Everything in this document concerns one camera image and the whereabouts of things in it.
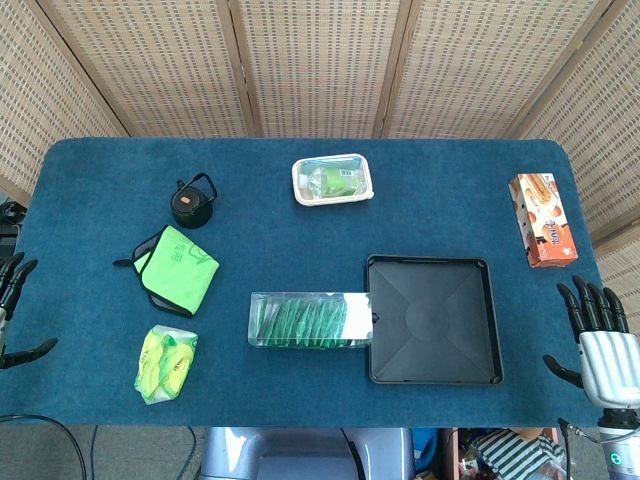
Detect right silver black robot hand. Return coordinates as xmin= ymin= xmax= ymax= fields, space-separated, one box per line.
xmin=543 ymin=274 xmax=640 ymax=409

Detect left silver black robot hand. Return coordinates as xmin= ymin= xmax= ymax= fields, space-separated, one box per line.
xmin=0 ymin=252 xmax=59 ymax=371

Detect clear box green packets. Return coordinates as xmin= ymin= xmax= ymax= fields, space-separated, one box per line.
xmin=247 ymin=291 xmax=375 ymax=350

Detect black square plastic tray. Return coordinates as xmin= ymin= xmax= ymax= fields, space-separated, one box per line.
xmin=365 ymin=254 xmax=505 ymax=386

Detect black device beside table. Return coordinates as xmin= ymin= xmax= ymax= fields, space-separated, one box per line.
xmin=0 ymin=199 xmax=27 ymax=261

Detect black white striped cloth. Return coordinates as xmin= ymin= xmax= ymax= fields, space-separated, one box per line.
xmin=472 ymin=428 xmax=567 ymax=480

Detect grey black-trimmed mesh pad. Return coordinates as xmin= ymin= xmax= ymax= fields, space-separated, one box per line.
xmin=112 ymin=232 xmax=196 ymax=320

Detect orange biscuit carton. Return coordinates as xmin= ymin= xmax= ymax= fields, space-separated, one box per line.
xmin=508 ymin=172 xmax=580 ymax=269

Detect bright green folded cloth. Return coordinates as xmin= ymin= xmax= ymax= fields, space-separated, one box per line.
xmin=133 ymin=224 xmax=220 ymax=316

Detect yellow-green snack packet bundle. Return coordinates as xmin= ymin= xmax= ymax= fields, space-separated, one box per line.
xmin=133 ymin=324 xmax=199 ymax=406

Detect woven bamboo screen panel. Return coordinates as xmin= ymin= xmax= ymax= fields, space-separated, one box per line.
xmin=514 ymin=0 xmax=640 ymax=371
xmin=379 ymin=0 xmax=616 ymax=140
xmin=0 ymin=0 xmax=129 ymax=194
xmin=37 ymin=0 xmax=261 ymax=139
xmin=228 ymin=0 xmax=412 ymax=140

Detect blue carpet table mat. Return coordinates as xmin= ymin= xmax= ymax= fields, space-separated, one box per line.
xmin=0 ymin=137 xmax=626 ymax=429

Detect white clear-lid food box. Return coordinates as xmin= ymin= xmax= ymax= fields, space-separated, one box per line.
xmin=291 ymin=153 xmax=376 ymax=207

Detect blue-grey robot torso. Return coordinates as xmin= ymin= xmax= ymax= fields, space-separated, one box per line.
xmin=199 ymin=426 xmax=416 ymax=480

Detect green label plastic bottle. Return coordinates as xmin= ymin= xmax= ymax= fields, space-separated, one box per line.
xmin=298 ymin=167 xmax=369 ymax=197

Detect black wrist cable with plug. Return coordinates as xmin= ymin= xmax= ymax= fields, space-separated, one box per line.
xmin=557 ymin=418 xmax=601 ymax=480

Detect thick black floor cable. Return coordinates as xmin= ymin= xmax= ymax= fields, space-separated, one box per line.
xmin=0 ymin=413 xmax=92 ymax=480

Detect thin dark floor cable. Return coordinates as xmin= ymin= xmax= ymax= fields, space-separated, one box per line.
xmin=88 ymin=425 xmax=100 ymax=480

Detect black teapot with handle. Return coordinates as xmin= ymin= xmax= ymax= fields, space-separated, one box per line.
xmin=170 ymin=172 xmax=219 ymax=230

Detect thin blue floor cable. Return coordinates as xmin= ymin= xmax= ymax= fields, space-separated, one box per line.
xmin=177 ymin=426 xmax=197 ymax=480

